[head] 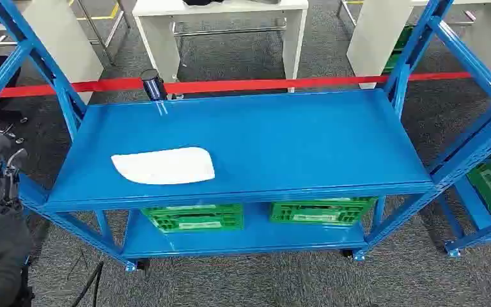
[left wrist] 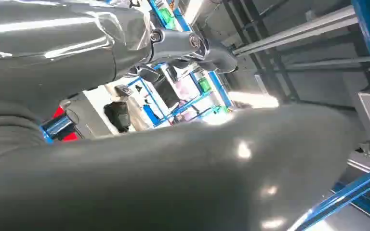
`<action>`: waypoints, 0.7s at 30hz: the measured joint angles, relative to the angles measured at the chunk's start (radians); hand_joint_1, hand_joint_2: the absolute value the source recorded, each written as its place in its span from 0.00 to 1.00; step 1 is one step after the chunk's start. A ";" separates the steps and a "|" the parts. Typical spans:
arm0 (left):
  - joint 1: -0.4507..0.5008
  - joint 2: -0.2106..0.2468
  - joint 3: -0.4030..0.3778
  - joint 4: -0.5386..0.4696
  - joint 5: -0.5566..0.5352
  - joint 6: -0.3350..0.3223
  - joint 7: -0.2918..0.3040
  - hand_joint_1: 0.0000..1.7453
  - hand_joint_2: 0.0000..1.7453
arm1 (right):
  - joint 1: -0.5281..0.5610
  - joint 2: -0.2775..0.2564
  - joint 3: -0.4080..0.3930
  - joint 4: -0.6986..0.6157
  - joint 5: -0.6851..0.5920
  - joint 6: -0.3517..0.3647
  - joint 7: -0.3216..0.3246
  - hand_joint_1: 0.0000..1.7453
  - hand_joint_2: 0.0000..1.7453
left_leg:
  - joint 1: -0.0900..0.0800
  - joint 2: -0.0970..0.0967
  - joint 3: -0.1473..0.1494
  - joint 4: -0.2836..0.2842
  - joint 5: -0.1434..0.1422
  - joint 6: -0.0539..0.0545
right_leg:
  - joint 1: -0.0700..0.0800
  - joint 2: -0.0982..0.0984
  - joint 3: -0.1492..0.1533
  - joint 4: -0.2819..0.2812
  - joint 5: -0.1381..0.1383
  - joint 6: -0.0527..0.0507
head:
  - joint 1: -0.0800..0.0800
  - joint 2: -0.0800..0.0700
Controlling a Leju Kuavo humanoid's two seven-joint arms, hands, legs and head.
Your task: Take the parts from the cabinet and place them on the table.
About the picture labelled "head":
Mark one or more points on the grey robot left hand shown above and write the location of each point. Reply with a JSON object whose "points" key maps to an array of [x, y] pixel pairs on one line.
{"points": [[0, 250]]}

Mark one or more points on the white panel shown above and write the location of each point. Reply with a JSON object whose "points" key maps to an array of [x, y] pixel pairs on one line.
{"points": [[65, 42]]}

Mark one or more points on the white table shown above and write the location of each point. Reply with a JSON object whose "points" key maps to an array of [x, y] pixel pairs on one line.
{"points": [[160, 38], [374, 38]]}

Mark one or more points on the red barrier tape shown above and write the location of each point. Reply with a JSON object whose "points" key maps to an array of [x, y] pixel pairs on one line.
{"points": [[237, 86]]}

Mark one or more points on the large blue metal shelf rack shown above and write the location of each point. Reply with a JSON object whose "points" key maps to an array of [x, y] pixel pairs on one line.
{"points": [[271, 144]]}

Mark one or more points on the black stanchion post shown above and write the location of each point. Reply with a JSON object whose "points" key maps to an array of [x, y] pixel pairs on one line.
{"points": [[153, 84]]}

